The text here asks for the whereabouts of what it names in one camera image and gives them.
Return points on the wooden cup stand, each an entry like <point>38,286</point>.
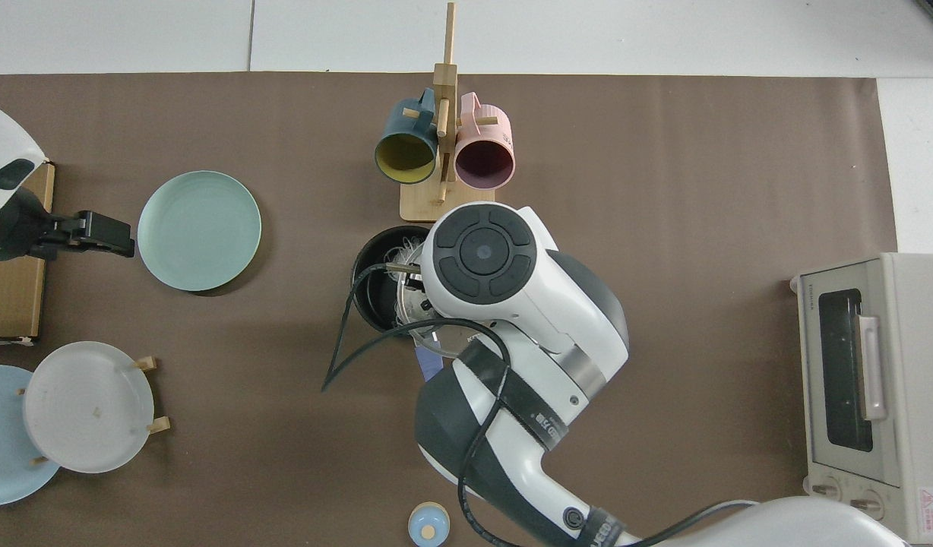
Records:
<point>444,205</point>

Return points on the white plate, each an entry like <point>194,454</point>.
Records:
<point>86,410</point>

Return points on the brown table cloth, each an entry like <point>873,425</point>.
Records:
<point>664,190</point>

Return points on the white vermicelli bundle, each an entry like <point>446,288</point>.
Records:
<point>406,247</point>

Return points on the dark blue cup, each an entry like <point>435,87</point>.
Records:
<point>406,156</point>

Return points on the wooden plate rack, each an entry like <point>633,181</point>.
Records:
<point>146,363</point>

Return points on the light blue plate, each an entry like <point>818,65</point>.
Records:
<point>3,456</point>

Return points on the teal plate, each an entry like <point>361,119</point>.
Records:
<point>200,232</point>

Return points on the pale toaster oven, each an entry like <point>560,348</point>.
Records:
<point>915,365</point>

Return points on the pink ribbed cup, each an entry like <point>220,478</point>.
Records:
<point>485,159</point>

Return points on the glass lid with blue knob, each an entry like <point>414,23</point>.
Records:
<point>436,338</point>

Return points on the small blue round thing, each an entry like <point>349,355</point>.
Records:
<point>428,524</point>

